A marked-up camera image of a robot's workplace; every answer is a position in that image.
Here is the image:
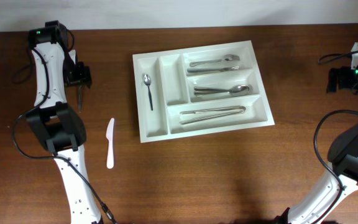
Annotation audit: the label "small bent spoon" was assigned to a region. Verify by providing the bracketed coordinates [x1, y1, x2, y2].
[143, 73, 154, 111]
[77, 85, 84, 112]

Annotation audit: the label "metal tongs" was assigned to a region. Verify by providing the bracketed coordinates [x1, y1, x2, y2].
[180, 106, 246, 125]

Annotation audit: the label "metal fork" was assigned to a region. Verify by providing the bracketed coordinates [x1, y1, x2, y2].
[189, 54, 241, 67]
[186, 65, 241, 73]

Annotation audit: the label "white cutlery tray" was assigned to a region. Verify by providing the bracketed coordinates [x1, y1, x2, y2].
[132, 40, 275, 142]

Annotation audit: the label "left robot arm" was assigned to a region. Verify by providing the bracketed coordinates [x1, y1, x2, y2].
[25, 21, 103, 223]

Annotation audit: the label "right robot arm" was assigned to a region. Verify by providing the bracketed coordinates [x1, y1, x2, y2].
[273, 42, 358, 224]

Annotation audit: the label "white plastic knife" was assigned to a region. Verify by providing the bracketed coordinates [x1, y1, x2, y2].
[106, 118, 115, 169]

